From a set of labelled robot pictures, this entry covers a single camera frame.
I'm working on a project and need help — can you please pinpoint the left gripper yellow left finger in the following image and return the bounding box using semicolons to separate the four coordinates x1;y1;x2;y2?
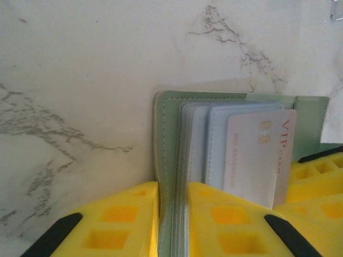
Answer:
23;180;160;257

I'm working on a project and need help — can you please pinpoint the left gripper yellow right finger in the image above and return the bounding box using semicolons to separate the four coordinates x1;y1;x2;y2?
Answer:
187;181;324;257

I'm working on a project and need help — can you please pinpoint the white VIP card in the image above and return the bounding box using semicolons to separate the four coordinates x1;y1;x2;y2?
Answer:
223;109;297;210

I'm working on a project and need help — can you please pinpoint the green card holder wallet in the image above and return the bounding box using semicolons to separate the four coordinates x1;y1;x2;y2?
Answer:
153;90;343;257

